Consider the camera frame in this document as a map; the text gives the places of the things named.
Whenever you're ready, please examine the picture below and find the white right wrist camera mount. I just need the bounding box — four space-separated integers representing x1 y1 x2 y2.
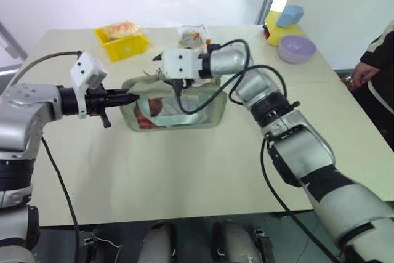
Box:
161 46 204 81

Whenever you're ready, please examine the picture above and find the blue sponge block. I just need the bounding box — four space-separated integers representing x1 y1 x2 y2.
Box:
275 4 305 28

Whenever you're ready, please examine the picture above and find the yellow plastic bin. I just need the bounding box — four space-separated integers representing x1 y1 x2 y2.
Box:
93 26 153 62

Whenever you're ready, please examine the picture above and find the green pouch with clear window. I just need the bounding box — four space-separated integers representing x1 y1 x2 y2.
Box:
119 71 229 134

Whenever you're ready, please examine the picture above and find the bystander bare hand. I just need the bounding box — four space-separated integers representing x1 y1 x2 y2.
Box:
353 60 381 87

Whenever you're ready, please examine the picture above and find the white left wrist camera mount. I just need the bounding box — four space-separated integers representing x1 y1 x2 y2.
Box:
70 51 108 120

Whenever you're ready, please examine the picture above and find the person in black jacket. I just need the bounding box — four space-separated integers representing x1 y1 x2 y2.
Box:
359 18 394 153

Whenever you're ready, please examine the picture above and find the white snack package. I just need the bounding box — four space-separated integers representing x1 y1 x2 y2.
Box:
177 23 214 51

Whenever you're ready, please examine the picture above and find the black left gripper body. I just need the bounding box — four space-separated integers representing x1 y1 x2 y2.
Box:
84 87 112 129

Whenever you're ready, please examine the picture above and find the grey robot leg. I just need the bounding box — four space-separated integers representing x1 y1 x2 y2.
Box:
139 221 179 263
211 219 275 263

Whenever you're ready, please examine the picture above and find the purple bowl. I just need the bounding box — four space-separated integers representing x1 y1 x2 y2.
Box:
278 35 318 65

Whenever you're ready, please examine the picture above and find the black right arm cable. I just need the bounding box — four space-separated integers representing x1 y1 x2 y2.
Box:
175 39 340 263

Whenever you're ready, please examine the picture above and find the orange snack bag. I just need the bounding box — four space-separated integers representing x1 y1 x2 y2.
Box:
102 20 149 41

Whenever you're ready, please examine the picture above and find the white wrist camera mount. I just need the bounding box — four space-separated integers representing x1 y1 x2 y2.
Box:
161 46 204 81
70 51 108 120

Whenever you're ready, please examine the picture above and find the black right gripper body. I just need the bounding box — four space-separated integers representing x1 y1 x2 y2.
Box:
166 76 196 91

